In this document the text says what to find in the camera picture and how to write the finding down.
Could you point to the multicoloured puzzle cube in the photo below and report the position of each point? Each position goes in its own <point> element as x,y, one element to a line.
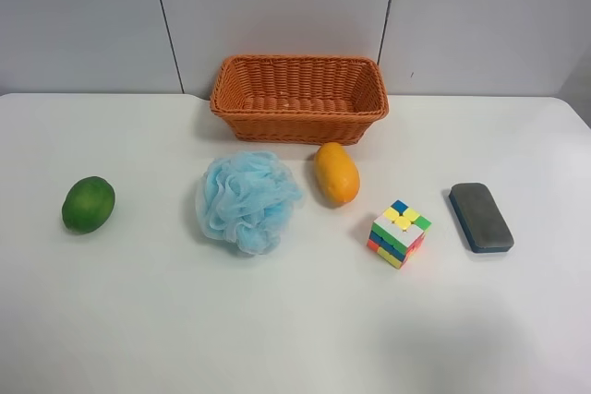
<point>397,233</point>

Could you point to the green lemon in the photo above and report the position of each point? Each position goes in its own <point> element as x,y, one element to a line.
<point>88,205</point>

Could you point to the blue mesh bath sponge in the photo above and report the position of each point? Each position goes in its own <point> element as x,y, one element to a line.
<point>247,199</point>

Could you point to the grey blue board eraser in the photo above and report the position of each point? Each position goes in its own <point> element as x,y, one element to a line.
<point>485,230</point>

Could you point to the orange wicker basket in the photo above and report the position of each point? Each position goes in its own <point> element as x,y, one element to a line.
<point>304,99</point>

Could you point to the yellow orange mango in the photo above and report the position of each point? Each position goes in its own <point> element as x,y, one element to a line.
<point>336,173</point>

